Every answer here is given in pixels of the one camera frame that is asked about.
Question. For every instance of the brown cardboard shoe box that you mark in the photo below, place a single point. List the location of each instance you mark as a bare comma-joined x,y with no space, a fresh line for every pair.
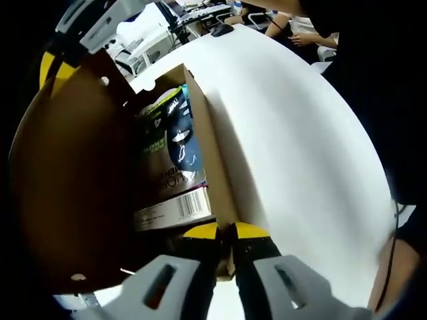
66,166

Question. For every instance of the black computer mouse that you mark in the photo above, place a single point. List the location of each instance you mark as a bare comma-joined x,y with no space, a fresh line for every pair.
221,30

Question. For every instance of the dark blue printed soft pack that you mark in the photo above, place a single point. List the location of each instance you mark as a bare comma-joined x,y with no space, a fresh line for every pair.
181,133

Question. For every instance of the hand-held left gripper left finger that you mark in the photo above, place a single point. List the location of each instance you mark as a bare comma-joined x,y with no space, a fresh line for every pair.
197,246

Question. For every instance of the white barcode carton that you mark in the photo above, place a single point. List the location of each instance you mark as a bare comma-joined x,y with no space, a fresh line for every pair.
166,206

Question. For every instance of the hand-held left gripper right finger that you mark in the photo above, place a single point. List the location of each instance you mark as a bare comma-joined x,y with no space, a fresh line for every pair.
257,246

